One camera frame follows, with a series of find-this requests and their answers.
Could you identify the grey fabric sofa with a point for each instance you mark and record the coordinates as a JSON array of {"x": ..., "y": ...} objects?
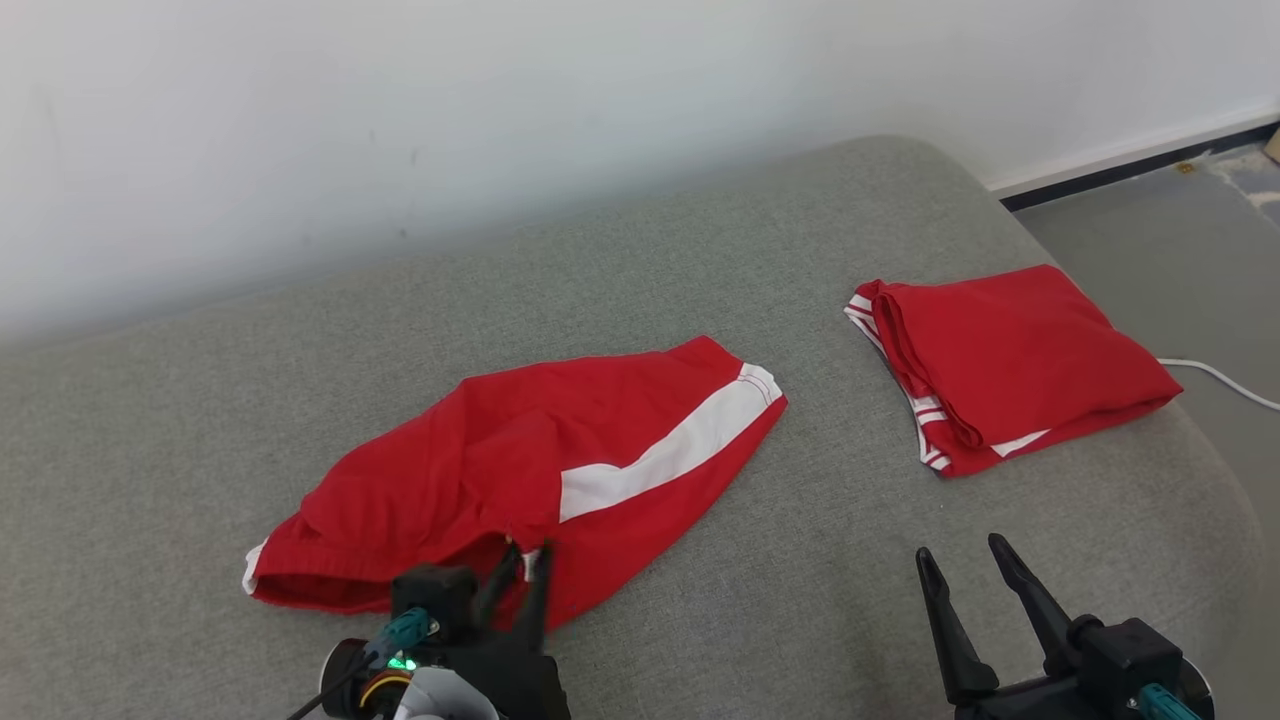
[{"x": 200, "y": 420}]

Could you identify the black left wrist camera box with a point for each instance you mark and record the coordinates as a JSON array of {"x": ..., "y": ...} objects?
[{"x": 432, "y": 598}]

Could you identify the red Bulls basketball jersey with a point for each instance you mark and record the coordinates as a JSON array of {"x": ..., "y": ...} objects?
[{"x": 1020, "y": 350}]

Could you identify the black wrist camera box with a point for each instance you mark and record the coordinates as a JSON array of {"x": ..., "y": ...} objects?
[
  {"x": 432, "y": 598},
  {"x": 1130, "y": 655}
]

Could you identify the white baseboard with black strip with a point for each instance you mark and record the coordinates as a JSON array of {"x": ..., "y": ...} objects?
[{"x": 1130, "y": 158}]

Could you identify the red shorts with white stripe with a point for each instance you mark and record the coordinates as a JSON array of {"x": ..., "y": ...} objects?
[{"x": 480, "y": 450}]

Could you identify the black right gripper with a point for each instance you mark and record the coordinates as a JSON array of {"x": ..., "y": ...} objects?
[{"x": 1030, "y": 702}]

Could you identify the teal camera connector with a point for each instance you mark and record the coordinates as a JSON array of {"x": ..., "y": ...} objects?
[
  {"x": 1165, "y": 705},
  {"x": 405, "y": 632}
]

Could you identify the teal right camera connector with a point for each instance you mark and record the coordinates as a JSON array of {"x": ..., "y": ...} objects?
[{"x": 1165, "y": 705}]

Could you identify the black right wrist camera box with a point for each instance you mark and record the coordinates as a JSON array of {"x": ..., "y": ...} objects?
[{"x": 1130, "y": 655}]

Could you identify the teal left camera connector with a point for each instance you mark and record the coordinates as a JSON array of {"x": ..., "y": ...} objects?
[{"x": 405, "y": 632}]

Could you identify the tan cardboard piece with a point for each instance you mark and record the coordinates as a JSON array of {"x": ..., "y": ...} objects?
[{"x": 1273, "y": 147}]

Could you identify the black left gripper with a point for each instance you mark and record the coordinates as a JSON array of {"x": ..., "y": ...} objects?
[{"x": 520, "y": 685}]

